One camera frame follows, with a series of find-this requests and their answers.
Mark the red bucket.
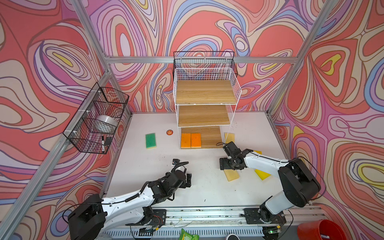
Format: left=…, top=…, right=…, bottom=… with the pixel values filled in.
left=297, top=220, right=347, bottom=240

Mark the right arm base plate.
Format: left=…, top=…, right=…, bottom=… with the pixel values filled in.
left=240, top=208, right=287, bottom=225

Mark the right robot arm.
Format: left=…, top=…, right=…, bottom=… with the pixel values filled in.
left=220, top=142, right=321, bottom=223

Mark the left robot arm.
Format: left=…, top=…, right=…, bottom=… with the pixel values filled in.
left=67, top=169, right=192, bottom=240

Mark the green snack bag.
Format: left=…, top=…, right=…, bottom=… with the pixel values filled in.
left=179, top=229, right=200, bottom=240

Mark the silver tape roll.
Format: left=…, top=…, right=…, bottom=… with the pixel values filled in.
left=95, top=115, right=118, bottom=130

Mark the green sponge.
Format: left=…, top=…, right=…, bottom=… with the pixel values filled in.
left=145, top=133, right=157, bottom=149

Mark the white wire wooden shelf rack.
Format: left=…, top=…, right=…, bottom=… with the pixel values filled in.
left=173, top=68, right=242, bottom=150

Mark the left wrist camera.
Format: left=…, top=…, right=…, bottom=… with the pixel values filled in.
left=172, top=159, right=180, bottom=166

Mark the yellow sponge right table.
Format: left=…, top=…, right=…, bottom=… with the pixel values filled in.
left=255, top=169, right=271, bottom=181

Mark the yellow sponge beside shelf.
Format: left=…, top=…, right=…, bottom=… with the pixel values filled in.
left=224, top=133, right=235, bottom=144

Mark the black marker in basket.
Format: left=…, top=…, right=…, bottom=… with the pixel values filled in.
left=101, top=136, right=105, bottom=153

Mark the black wire basket on wall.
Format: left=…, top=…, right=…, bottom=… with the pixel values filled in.
left=63, top=83, right=129, bottom=155

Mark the pale yellow sponge orange underside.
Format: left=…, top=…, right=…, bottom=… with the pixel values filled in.
left=224, top=170, right=240, bottom=182

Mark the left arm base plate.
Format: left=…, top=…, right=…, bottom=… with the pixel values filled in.
left=127, top=207, right=167, bottom=228

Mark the aluminium front rail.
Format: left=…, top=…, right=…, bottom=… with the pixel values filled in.
left=98, top=205, right=328, bottom=229

